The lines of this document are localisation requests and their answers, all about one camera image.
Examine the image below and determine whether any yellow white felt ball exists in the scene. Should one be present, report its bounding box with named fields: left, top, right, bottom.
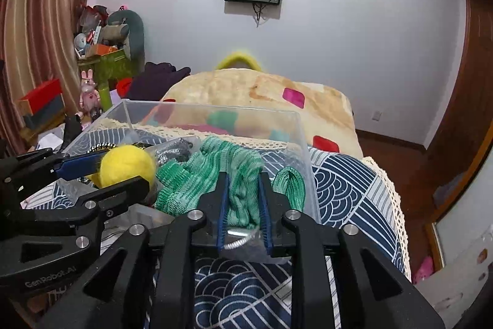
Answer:
left=87, top=144, right=156, bottom=189

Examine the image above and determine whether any green knitted glove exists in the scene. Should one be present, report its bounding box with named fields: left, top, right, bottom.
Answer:
left=153, top=135, right=308, bottom=231

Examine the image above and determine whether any clear plastic storage box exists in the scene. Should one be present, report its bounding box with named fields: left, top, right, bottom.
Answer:
left=57, top=98, right=322, bottom=264

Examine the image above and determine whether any pink plush slipper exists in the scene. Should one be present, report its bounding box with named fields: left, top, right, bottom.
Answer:
left=413, top=256, right=434, bottom=285

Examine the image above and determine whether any red box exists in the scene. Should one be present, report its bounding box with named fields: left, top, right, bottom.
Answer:
left=18, top=78, right=62, bottom=115

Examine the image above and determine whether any blue white patterned tablecloth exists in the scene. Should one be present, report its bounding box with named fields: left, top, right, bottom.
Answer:
left=1, top=137, right=423, bottom=328

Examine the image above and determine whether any silver grey glitter fabric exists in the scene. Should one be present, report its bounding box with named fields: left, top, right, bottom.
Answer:
left=154, top=138, right=194, bottom=166

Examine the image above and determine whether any green bottle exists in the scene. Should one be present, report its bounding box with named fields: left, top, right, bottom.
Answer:
left=98, top=80, right=112, bottom=112

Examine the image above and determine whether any pink bunny toy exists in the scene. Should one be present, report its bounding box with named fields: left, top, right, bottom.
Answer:
left=79, top=68, right=102, bottom=121

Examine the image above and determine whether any wooden wardrobe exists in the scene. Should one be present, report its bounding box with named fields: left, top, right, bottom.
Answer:
left=415, top=0, right=492, bottom=270

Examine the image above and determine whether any red cloth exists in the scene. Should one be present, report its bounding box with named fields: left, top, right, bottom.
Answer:
left=115, top=78, right=133, bottom=98

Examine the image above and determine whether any dark purple garment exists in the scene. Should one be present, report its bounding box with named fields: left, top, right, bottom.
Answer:
left=125, top=62, right=191, bottom=101

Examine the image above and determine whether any green storage box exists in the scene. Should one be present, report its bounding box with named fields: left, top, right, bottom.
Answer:
left=78, top=49, right=138, bottom=84

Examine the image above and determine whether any grey green plush pillow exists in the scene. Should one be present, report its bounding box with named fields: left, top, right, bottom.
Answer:
left=99, top=10, right=145, bottom=63

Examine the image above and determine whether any beige patchwork blanket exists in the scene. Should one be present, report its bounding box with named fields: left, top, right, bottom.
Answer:
left=162, top=68, right=364, bottom=158

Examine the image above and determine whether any yellow plush headrest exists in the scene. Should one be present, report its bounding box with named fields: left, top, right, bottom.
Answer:
left=215, top=51, right=263, bottom=72

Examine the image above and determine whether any striped brown curtain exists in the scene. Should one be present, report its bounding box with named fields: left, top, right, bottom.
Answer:
left=1, top=0, right=87, bottom=154

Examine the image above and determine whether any black white braided bracelet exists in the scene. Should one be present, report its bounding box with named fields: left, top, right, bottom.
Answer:
left=86, top=143, right=116, bottom=154

